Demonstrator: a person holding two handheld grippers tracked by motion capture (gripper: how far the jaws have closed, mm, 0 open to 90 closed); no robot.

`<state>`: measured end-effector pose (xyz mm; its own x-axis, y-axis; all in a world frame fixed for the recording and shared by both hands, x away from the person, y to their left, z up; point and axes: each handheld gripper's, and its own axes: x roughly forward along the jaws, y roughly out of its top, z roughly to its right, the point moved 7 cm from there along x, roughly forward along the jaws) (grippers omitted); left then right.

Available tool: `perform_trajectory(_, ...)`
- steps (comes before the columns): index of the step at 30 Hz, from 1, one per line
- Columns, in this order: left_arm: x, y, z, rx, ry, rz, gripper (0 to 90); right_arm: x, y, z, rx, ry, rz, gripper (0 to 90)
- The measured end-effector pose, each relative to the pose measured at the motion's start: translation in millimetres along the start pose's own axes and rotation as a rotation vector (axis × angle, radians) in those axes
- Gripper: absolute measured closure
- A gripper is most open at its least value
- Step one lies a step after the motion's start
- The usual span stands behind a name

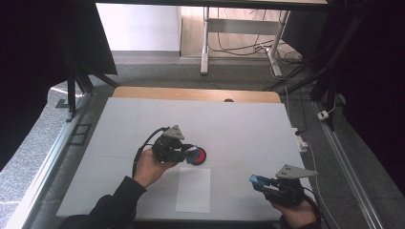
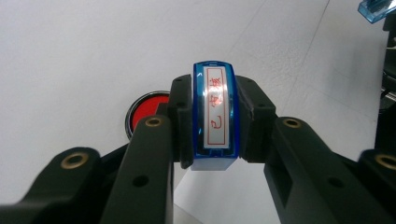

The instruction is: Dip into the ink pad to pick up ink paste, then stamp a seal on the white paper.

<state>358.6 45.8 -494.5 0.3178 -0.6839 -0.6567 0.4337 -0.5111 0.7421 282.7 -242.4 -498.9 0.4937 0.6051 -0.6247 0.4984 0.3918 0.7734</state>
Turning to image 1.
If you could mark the white metal desk frame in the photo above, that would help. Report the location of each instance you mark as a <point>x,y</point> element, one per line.
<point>242,27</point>

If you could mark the round red ink pad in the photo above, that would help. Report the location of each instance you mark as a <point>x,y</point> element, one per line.
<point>200,156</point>

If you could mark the small white adapter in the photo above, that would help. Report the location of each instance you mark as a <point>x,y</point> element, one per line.
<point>323,115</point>

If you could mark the white paper sheet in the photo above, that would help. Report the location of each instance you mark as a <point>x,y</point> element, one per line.
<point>193,190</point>

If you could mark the large white board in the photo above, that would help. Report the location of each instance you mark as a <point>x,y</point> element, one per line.
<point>229,127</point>

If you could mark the aluminium floor rail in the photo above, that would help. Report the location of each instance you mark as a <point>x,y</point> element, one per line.
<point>41,168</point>
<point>347,171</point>

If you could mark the person's right hand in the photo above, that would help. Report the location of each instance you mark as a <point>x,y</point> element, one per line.
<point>297,216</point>

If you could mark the person's left hand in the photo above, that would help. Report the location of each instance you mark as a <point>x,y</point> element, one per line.
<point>151,168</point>

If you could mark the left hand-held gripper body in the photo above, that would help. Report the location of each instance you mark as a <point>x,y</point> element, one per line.
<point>167,148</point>

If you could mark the wooden table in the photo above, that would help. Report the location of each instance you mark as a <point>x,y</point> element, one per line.
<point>191,93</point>

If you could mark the black curtain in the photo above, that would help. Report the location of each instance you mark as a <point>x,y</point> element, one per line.
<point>372,79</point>
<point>38,63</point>

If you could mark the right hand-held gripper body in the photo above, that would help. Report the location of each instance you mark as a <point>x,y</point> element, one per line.
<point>288,189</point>

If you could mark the white power strip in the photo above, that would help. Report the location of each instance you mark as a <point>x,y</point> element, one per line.
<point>300,140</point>

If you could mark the black metal stand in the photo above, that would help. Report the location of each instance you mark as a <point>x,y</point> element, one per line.
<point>321,76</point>
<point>76,82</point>

